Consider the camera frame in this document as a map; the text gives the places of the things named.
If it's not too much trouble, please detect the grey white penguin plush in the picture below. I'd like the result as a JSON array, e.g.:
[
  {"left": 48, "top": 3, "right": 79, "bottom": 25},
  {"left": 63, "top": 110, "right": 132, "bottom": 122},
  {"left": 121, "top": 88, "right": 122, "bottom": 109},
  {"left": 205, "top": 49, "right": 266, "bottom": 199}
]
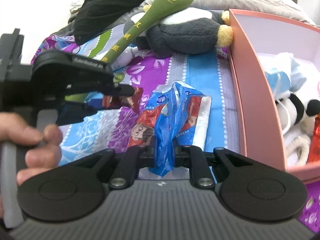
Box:
[{"left": 132, "top": 7, "right": 233, "bottom": 59}]

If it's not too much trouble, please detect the orange cardboard box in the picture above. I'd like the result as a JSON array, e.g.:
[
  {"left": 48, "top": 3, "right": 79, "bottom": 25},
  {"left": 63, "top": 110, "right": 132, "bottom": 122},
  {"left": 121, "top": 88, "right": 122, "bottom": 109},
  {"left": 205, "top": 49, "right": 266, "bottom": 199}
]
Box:
[{"left": 227, "top": 8, "right": 320, "bottom": 184}]

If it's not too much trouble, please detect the white cylindrical bottle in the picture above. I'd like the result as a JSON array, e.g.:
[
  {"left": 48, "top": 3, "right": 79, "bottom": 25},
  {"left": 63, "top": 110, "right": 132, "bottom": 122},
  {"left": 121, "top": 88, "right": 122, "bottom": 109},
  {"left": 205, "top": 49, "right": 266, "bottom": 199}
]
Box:
[{"left": 111, "top": 47, "right": 138, "bottom": 71}]

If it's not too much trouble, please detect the black garment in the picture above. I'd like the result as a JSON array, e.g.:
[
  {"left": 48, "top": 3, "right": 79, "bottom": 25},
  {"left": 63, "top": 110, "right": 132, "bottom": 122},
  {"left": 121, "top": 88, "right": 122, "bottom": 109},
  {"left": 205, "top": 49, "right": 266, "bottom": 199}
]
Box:
[{"left": 73, "top": 0, "right": 145, "bottom": 45}]

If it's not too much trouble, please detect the long green plush stick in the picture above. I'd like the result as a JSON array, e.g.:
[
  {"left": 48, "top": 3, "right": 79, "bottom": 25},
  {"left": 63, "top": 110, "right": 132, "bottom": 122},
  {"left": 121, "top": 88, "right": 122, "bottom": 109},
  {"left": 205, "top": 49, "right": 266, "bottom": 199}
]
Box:
[{"left": 75, "top": 0, "right": 194, "bottom": 94}]

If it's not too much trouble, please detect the blue plastic bag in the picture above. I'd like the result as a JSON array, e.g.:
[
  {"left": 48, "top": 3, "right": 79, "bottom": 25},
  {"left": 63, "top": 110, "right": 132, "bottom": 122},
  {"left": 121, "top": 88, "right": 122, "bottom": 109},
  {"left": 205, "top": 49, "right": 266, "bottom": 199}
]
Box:
[{"left": 144, "top": 81, "right": 212, "bottom": 177}]

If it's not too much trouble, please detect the red snack packet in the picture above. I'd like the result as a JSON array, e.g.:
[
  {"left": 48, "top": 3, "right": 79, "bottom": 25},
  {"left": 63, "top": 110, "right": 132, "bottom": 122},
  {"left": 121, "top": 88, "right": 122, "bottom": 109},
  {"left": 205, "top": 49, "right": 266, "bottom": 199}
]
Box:
[{"left": 102, "top": 87, "right": 143, "bottom": 114}]

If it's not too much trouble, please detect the small panda plush toy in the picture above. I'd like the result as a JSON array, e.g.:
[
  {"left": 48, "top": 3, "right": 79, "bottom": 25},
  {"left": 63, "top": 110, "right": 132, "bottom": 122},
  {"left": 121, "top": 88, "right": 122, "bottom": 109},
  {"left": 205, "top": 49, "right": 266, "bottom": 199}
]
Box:
[{"left": 276, "top": 93, "right": 319, "bottom": 137}]

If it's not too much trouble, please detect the person left hand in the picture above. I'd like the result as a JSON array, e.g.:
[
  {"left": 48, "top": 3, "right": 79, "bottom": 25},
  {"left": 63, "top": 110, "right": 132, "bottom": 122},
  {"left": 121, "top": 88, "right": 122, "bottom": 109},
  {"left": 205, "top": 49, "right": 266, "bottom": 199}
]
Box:
[{"left": 0, "top": 112, "right": 63, "bottom": 218}]

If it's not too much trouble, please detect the grey quilt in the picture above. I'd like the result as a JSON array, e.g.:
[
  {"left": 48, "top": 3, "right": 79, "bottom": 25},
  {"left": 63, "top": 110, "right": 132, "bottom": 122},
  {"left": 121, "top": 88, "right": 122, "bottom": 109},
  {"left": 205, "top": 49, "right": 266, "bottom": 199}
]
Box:
[{"left": 55, "top": 0, "right": 314, "bottom": 36}]

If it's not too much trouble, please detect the colourful striped floral bedsheet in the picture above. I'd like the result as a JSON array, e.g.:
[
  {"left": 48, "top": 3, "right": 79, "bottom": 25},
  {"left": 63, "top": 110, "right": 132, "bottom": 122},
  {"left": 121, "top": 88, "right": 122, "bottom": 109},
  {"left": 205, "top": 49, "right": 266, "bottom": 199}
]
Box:
[{"left": 30, "top": 27, "right": 320, "bottom": 233}]

